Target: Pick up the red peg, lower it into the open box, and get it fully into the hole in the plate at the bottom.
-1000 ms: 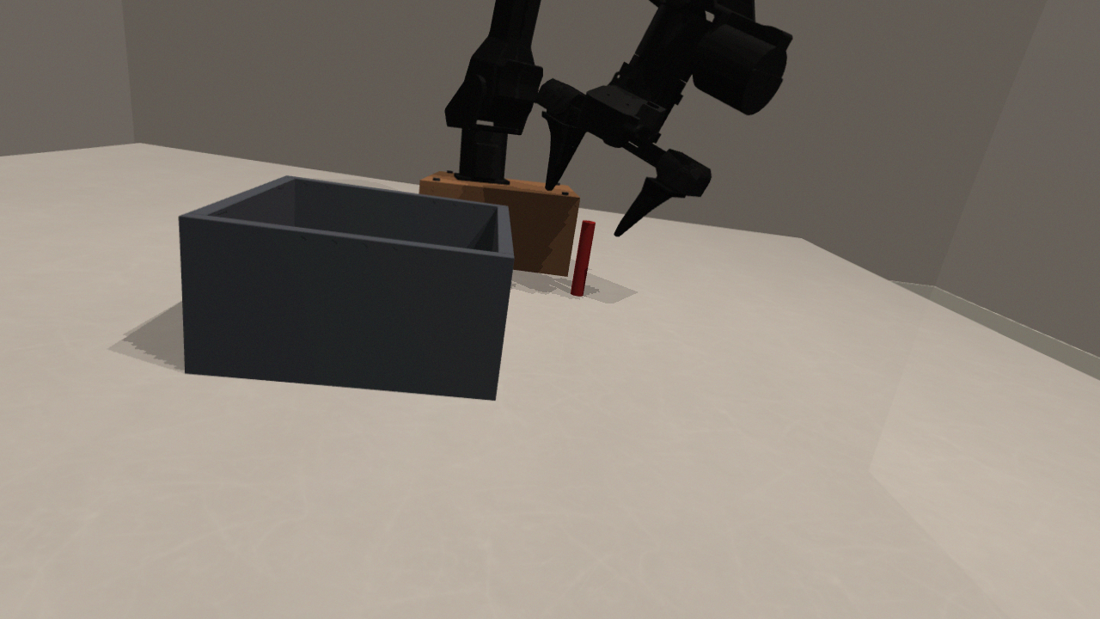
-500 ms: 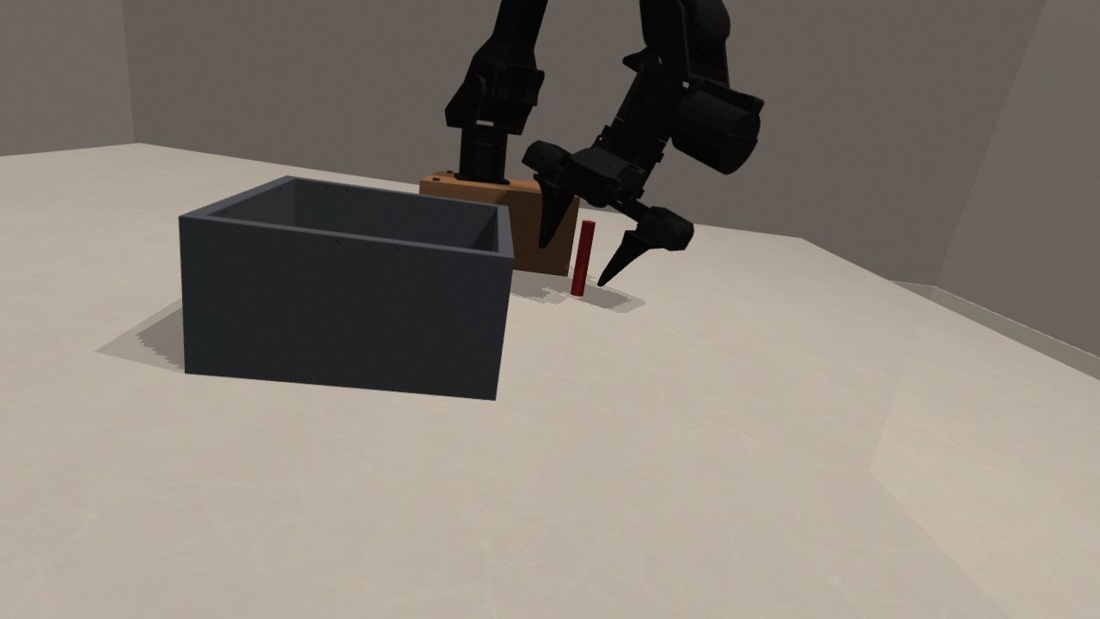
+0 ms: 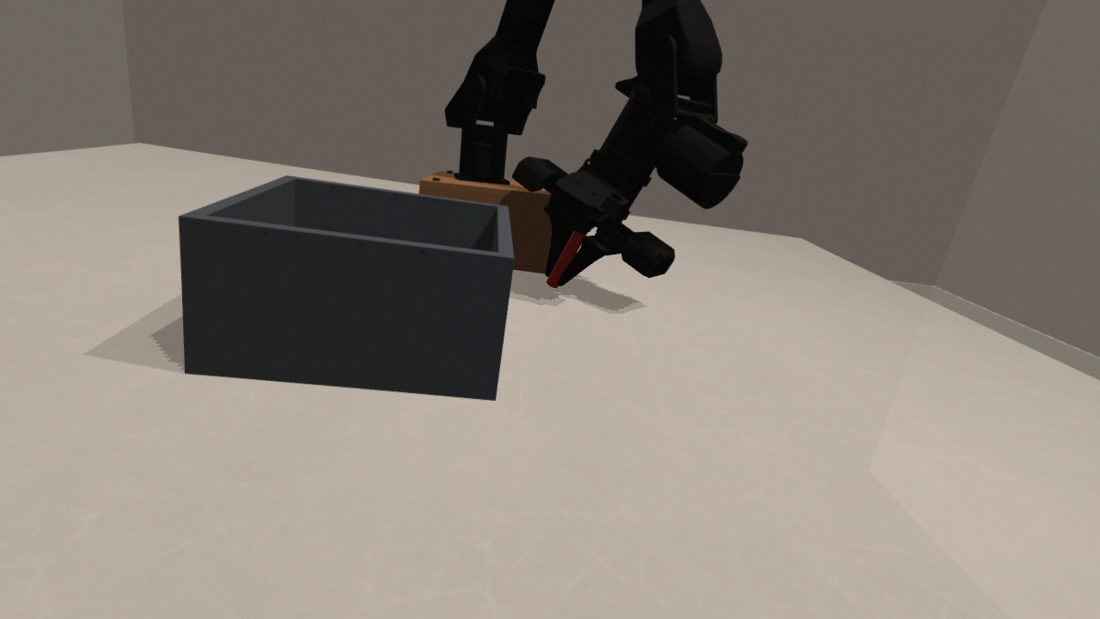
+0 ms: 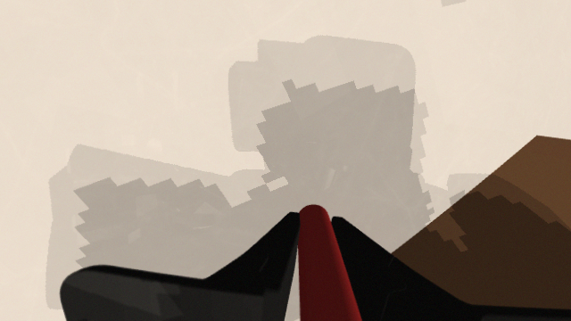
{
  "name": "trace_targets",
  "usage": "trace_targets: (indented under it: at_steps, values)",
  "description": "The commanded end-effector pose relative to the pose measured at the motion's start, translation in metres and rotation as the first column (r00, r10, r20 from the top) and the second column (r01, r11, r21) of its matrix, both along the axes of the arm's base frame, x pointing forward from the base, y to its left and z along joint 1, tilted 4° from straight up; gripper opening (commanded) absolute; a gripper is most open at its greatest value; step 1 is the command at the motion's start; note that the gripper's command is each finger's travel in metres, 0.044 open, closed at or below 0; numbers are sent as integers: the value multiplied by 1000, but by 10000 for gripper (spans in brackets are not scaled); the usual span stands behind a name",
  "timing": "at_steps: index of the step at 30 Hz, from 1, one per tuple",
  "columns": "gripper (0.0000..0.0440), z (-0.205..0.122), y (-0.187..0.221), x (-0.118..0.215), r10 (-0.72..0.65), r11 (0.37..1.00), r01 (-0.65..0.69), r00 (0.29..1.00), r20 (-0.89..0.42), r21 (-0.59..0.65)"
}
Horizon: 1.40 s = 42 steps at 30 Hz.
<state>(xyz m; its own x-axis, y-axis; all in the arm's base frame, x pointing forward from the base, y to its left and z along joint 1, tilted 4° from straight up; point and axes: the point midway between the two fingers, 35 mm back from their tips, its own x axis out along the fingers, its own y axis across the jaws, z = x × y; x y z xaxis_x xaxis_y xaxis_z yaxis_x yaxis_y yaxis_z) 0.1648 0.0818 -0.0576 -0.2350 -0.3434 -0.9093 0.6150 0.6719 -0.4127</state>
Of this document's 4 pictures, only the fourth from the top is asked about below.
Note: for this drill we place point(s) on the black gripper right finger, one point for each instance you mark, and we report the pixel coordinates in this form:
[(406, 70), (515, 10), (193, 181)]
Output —
[(388, 290)]

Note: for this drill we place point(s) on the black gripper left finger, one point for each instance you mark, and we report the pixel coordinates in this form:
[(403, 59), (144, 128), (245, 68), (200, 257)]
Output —
[(253, 287)]

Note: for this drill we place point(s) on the dark red peg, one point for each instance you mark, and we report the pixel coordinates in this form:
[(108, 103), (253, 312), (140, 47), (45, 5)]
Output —
[(325, 290)]

